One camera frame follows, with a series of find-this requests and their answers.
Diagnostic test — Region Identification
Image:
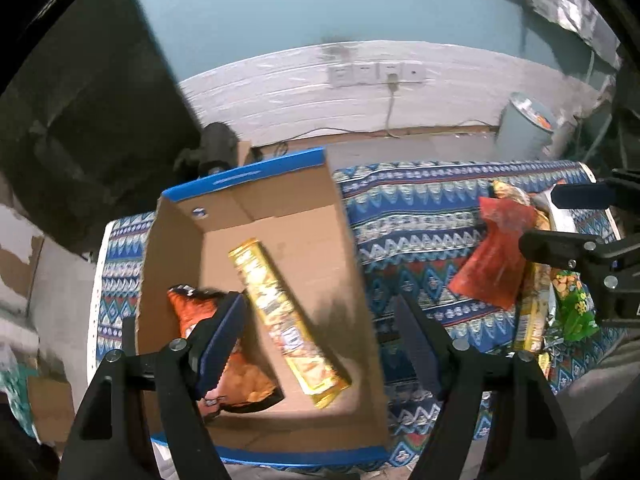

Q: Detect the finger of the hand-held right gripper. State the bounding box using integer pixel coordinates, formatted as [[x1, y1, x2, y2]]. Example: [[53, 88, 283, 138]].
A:
[[519, 230, 640, 269], [552, 170, 640, 210]]

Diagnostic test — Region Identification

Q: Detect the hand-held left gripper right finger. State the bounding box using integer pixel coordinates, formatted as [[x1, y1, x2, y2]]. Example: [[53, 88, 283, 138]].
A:
[[394, 292, 583, 480]]

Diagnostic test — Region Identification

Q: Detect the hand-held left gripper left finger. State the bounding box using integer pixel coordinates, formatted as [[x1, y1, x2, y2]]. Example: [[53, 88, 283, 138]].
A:
[[57, 291, 248, 480]]

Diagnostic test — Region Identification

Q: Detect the orange chip bag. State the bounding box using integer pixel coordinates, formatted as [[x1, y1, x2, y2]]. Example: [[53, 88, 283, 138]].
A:
[[166, 285, 285, 423]]

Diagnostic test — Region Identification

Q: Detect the red snack packet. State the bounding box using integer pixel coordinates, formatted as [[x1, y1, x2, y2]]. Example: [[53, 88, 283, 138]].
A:
[[447, 196, 538, 311]]

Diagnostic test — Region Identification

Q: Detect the long yellow snack packet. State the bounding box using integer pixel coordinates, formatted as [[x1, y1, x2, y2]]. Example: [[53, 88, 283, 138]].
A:
[[228, 238, 352, 407], [512, 262, 553, 353]]

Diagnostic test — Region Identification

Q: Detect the blue-edged cardboard box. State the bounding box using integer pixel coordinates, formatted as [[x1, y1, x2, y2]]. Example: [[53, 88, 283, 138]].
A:
[[135, 147, 391, 466]]

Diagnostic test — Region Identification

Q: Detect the green snack packet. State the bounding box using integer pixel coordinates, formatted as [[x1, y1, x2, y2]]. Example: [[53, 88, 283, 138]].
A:
[[547, 270, 601, 346]]

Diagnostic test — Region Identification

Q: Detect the grey pipe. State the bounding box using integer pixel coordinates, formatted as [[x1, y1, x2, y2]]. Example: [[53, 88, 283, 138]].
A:
[[550, 115, 581, 161]]

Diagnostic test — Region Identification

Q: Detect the yellow orange snack packet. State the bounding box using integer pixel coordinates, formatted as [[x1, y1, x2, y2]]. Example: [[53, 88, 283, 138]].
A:
[[490, 180, 551, 231]]

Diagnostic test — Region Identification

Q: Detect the grey trash bin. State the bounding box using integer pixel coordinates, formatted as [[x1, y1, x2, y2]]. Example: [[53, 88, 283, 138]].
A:
[[495, 92, 558, 161]]

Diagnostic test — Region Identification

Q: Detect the blue patterned tablecloth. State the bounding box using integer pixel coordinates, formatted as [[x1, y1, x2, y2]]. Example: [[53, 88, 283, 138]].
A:
[[95, 160, 621, 473]]

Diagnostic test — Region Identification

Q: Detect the brown cardboard piece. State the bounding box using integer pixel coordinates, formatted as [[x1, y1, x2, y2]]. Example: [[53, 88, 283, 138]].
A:
[[27, 375, 76, 443]]

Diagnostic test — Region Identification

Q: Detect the silver foil sheet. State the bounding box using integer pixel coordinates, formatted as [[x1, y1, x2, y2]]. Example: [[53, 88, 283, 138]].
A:
[[525, 0, 623, 68]]

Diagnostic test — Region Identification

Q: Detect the black round object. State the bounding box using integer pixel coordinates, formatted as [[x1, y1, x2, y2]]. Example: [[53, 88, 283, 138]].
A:
[[174, 122, 240, 178]]

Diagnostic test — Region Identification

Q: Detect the teal patterned bag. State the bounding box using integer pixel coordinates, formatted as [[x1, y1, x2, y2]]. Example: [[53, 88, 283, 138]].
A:
[[0, 360, 37, 436]]

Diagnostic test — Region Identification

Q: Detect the dark cabinet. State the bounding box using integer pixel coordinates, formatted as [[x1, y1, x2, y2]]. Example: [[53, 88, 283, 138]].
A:
[[0, 0, 203, 256]]

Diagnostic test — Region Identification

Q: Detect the white power cable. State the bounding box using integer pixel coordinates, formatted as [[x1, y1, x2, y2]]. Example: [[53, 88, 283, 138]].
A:
[[384, 91, 399, 137]]

